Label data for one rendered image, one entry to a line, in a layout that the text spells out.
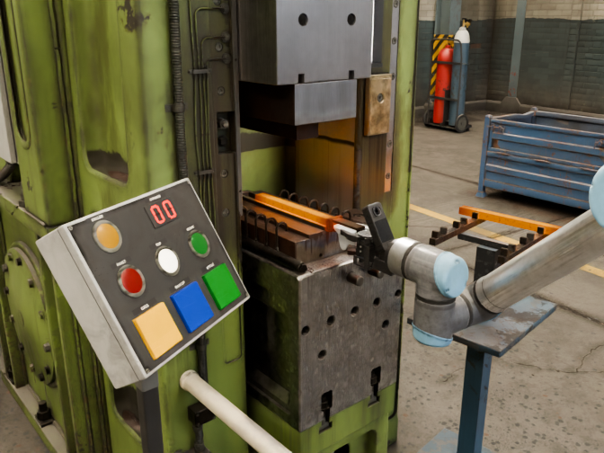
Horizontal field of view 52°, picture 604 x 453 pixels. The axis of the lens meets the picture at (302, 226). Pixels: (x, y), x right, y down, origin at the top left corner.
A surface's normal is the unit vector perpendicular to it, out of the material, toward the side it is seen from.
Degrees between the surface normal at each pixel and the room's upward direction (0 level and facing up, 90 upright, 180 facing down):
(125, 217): 60
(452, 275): 86
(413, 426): 0
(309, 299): 90
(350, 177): 90
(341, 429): 90
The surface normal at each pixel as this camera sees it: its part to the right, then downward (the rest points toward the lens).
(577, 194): -0.77, 0.20
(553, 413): 0.00, -0.95
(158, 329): 0.78, -0.36
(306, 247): 0.64, 0.25
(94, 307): -0.43, 0.29
